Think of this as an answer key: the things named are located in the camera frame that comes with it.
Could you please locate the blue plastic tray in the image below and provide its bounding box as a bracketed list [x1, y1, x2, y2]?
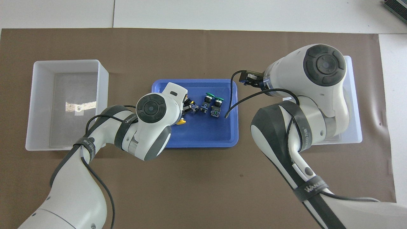
[150, 79, 239, 149]

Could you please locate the translucent white plastic box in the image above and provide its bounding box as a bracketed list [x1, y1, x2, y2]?
[25, 59, 109, 151]
[280, 56, 363, 145]

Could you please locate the dark grey ribbed device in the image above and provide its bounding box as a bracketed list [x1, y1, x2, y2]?
[382, 0, 407, 23]

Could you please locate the brown paper table mat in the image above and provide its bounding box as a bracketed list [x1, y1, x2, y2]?
[0, 28, 399, 229]

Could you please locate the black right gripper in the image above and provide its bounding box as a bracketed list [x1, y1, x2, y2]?
[239, 71, 265, 88]

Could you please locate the green mushroom push button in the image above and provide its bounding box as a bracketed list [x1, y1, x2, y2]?
[210, 96, 225, 120]
[199, 92, 214, 114]

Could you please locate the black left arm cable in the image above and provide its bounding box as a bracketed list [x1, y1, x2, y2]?
[51, 105, 140, 229]

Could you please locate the black velcro cable strap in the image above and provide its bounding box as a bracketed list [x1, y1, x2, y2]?
[293, 179, 331, 203]
[279, 101, 315, 152]
[114, 115, 139, 150]
[73, 136, 96, 159]

